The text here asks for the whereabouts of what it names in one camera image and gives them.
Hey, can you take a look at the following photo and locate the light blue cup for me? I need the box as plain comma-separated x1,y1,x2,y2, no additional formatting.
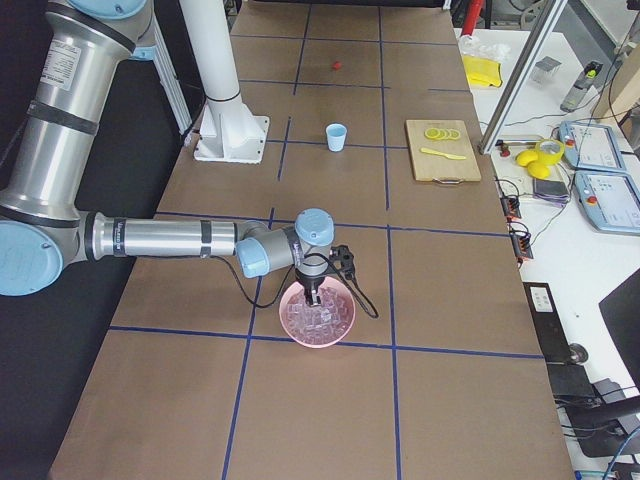
325,123,347,152

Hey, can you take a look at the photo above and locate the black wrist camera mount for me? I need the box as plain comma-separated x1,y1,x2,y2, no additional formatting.
329,245,356,281

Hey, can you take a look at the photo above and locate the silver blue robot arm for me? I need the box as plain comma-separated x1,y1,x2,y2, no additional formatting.
1,1,334,306

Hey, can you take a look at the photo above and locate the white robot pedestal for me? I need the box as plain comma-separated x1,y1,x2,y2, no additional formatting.
180,0,270,164

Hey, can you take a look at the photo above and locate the yellow plastic knife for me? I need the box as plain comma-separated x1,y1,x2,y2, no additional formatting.
420,147,467,161

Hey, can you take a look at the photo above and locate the clear ice cubes pile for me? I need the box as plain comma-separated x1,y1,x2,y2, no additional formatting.
283,286,353,339

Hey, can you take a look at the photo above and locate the wooden cutting board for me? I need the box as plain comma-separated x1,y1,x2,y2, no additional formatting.
405,119,482,184

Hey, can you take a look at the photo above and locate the lower teach pendant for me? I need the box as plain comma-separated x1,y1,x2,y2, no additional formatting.
574,170,640,236

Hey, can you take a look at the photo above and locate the black camera cable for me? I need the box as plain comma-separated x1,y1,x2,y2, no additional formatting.
219,252,380,319

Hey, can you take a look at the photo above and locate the yellow tape roll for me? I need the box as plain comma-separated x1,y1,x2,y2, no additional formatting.
534,139,565,166

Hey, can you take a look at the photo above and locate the clear plastic box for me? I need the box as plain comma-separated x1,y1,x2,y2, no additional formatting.
530,56,562,86

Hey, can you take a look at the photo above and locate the pink bowl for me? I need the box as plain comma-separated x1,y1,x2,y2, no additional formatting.
278,281,358,349

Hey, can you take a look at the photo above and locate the yellow lemon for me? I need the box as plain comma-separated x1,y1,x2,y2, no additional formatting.
516,150,539,167
526,161,551,180

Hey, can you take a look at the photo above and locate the aluminium frame post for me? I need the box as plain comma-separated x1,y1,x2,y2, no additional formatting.
478,0,568,155

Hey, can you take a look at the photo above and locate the yellow lemon lower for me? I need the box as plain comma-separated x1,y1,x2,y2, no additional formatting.
526,161,551,180

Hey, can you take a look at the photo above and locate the yellow lemon upper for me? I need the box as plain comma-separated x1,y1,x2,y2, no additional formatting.
516,150,539,167

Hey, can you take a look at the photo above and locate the teach pendant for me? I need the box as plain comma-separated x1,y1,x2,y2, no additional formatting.
558,121,626,172
574,170,640,236

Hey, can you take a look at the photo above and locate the yellow cloth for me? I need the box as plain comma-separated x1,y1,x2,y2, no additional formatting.
462,55,503,88

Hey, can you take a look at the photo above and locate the upper teach pendant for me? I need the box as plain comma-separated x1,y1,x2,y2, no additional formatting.
558,121,626,172

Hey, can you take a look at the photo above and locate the grey handheld device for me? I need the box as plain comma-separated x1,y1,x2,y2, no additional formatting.
560,61,603,113

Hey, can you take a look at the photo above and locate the purple notebook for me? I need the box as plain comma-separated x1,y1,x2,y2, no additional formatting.
532,178,570,205

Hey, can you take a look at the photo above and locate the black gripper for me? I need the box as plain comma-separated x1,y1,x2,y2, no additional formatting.
295,269,326,306

